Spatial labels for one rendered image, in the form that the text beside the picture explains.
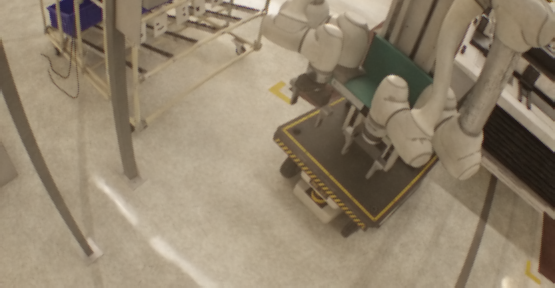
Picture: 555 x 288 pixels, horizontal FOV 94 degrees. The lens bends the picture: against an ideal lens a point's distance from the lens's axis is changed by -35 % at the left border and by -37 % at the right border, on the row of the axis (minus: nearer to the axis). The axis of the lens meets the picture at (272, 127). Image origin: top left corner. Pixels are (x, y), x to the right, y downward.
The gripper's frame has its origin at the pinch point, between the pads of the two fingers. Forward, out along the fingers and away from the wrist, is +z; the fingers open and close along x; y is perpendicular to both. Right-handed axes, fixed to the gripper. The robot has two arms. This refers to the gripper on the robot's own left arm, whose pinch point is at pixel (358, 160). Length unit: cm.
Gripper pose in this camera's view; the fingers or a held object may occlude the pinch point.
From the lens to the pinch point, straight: 136.4
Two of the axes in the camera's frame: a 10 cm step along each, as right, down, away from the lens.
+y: -7.5, 3.7, -5.5
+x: 6.4, 6.4, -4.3
